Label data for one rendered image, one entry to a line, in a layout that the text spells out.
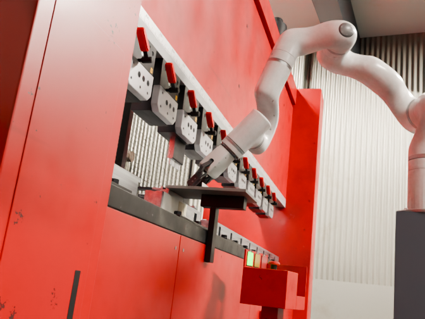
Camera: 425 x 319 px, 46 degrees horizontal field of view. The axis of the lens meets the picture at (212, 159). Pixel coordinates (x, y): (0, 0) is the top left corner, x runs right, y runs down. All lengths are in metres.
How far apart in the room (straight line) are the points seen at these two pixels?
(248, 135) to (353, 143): 3.68
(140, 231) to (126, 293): 0.14
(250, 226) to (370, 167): 1.77
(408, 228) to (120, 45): 1.15
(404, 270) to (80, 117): 1.21
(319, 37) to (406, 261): 0.78
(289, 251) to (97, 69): 3.11
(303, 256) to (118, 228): 2.77
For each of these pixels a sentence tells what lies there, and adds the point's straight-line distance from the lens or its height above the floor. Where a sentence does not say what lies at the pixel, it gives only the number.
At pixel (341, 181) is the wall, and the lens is 5.17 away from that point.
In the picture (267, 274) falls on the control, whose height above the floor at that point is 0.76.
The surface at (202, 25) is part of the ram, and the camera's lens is 1.88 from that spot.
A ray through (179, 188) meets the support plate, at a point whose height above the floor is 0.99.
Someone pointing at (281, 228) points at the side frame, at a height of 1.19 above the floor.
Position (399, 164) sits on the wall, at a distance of 5.16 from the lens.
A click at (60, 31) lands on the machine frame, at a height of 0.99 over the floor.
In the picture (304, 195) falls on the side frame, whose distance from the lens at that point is 3.80.
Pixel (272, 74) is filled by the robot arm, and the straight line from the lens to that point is 1.71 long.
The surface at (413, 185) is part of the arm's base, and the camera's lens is 1.76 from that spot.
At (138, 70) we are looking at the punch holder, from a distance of 1.36.
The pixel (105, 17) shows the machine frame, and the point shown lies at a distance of 0.80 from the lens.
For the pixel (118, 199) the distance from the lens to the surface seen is 1.04.
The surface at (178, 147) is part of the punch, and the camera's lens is 1.72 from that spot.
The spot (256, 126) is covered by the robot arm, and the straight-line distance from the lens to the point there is 1.63.
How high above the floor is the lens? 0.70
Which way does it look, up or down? 14 degrees up
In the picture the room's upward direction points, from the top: 7 degrees clockwise
